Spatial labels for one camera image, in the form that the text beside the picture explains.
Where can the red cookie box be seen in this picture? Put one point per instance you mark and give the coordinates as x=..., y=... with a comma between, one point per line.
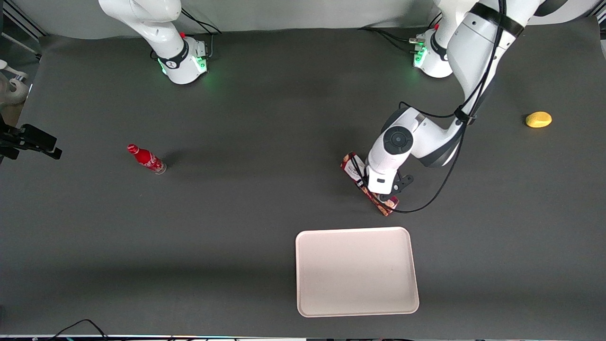
x=352, y=168

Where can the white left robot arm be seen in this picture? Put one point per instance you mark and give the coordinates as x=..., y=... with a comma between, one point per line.
x=478, y=52

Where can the cream plastic tray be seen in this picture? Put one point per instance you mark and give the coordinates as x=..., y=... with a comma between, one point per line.
x=355, y=272

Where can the white curved plastic fixture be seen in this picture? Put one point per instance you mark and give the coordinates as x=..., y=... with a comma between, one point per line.
x=14, y=90

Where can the red cola bottle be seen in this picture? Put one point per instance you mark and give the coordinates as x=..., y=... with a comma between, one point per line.
x=146, y=158

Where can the yellow lemon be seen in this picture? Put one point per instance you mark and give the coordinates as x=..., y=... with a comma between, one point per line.
x=539, y=119

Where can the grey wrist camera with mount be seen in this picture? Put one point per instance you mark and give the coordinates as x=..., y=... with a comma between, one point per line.
x=402, y=182

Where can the silver aluminium frame rail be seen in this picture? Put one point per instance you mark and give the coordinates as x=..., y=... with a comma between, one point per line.
x=23, y=21

